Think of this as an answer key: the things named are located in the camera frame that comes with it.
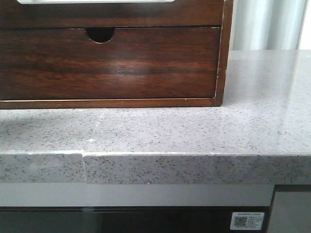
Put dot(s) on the dark wooden drawer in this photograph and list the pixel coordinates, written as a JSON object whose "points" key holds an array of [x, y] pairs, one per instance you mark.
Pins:
{"points": [[65, 64]]}

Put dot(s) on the dark wooden drawer cabinet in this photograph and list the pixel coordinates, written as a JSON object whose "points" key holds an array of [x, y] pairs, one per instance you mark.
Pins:
{"points": [[99, 19]]}

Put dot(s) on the black glass appliance front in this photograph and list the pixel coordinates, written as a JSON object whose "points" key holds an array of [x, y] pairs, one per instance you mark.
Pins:
{"points": [[168, 219]]}

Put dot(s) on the white QR code sticker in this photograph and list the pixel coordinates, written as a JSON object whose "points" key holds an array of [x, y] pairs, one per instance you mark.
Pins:
{"points": [[251, 221]]}

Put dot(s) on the grey cabinet door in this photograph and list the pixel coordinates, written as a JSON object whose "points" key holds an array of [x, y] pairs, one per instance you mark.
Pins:
{"points": [[291, 209]]}

